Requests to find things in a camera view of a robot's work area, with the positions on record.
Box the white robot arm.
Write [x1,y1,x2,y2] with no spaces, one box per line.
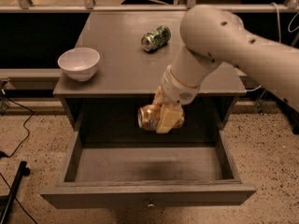
[154,6,299,133]

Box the white ceramic bowl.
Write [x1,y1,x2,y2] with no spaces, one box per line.
[58,48,100,81]

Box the black floor cable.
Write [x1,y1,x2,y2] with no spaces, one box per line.
[0,89,36,159]

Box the white cable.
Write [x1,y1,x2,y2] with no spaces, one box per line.
[246,2,299,93]

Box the black stand leg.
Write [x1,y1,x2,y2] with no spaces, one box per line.
[0,161,30,224]

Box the orange soda can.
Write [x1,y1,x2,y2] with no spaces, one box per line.
[137,104,185,132]

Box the grey wooden cabinet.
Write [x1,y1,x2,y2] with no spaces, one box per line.
[52,10,247,131]

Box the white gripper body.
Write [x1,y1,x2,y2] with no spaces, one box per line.
[161,65,201,105]

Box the metal railing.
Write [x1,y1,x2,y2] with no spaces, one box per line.
[0,0,299,15]

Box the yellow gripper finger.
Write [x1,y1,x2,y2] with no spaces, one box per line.
[156,105,184,133]
[152,87,164,105]

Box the open grey top drawer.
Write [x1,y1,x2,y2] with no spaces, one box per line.
[40,104,258,210]

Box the green soda can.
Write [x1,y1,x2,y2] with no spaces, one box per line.
[141,25,171,52]

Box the metal drawer knob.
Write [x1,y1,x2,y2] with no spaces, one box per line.
[147,202,155,209]

